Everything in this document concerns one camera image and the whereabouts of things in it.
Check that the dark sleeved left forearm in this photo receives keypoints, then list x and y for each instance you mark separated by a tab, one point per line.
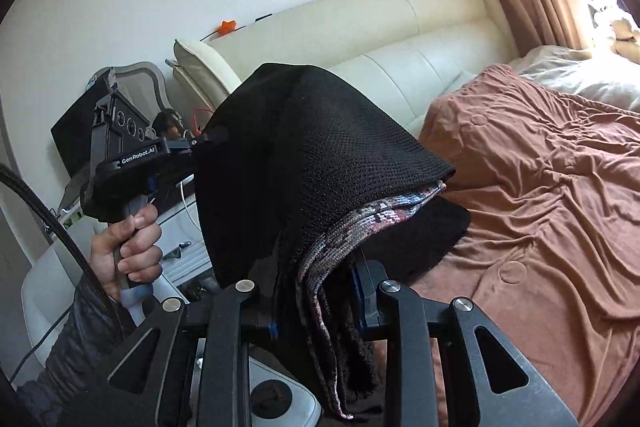
88	336

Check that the white bedside cabinet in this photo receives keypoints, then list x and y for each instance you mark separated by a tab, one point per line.
48	290

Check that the grey white bed sheet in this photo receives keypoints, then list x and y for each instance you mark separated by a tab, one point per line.
598	75

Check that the black patterned pants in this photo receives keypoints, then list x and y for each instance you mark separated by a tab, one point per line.
299	171

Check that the cream padded headboard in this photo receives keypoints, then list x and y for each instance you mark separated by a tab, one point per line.
402	54

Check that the person's left hand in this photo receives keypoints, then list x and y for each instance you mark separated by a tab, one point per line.
128	248

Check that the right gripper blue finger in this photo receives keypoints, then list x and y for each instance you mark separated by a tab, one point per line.
367	275

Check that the brown bed blanket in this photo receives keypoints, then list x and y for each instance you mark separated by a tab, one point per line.
551	255

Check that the bear print long pillow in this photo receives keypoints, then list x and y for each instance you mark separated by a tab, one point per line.
615	30

